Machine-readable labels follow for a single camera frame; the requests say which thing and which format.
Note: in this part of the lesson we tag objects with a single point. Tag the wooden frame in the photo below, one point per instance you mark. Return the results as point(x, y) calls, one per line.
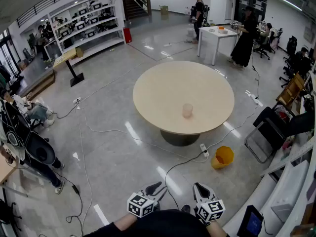
point(292, 88)

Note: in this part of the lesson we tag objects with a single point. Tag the low wooden platform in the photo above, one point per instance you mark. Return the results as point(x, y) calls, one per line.
point(37, 83)

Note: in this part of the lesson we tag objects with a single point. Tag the person's black top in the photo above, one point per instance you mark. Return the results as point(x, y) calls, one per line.
point(160, 223)

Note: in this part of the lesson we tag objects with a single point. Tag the white rectangular table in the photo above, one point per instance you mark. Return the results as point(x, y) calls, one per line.
point(217, 34)

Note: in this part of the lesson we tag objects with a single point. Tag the person's left forearm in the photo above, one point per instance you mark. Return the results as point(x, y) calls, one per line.
point(126, 221)

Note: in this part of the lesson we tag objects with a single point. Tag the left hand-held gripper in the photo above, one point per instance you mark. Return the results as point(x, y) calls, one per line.
point(140, 206)

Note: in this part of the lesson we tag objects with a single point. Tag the ceiling tube light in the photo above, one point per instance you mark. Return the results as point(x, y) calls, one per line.
point(287, 2)

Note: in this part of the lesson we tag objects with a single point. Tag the person's right forearm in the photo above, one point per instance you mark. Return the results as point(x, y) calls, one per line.
point(214, 229)

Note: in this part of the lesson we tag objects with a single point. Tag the yellow plastic bin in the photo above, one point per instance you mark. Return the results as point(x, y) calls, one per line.
point(222, 158)

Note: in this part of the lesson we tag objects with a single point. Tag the white power strip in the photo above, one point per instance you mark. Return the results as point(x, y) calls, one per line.
point(167, 44)
point(256, 100)
point(77, 100)
point(204, 150)

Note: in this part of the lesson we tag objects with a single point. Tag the black tablet with blue screen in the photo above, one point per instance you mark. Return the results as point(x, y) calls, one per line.
point(251, 222)

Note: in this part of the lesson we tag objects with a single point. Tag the red box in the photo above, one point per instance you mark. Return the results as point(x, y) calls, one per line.
point(127, 35)

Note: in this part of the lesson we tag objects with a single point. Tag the black folding chair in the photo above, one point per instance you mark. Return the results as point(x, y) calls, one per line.
point(269, 132)

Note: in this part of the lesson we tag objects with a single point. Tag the group of white equipment cases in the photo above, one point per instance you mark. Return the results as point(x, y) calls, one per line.
point(82, 11)

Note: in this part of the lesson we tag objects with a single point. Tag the orange and white box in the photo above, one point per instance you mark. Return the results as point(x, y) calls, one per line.
point(222, 29)

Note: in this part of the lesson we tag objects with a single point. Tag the wooden desk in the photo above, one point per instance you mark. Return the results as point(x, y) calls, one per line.
point(6, 169)

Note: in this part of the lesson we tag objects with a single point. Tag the dark round table pedestal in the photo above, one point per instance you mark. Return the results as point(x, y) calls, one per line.
point(180, 139)

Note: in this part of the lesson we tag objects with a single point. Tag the person's left black shoe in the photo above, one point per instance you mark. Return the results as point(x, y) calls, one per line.
point(185, 208)

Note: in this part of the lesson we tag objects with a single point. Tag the white shelving unit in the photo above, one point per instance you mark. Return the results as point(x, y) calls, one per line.
point(86, 41)

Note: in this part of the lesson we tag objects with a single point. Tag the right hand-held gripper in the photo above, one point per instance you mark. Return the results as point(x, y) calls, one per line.
point(211, 211)

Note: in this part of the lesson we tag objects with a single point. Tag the white metal rack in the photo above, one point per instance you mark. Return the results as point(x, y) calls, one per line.
point(284, 181)

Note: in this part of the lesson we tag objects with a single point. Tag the cardboard box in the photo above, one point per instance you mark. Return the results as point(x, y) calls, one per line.
point(79, 52)
point(164, 10)

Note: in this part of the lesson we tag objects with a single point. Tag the dark mezzanine railing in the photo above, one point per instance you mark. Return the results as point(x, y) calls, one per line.
point(49, 1)

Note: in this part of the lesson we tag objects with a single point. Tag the wooden top pedestal stand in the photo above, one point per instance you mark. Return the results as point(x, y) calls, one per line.
point(65, 57)

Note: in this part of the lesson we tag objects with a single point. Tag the wooden staircase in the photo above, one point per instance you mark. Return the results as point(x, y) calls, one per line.
point(133, 6)

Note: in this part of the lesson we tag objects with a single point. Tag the black office chair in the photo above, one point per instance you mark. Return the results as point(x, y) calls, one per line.
point(264, 47)
point(288, 68)

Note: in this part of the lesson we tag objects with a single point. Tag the translucent plastic cup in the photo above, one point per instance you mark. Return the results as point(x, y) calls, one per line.
point(187, 111)

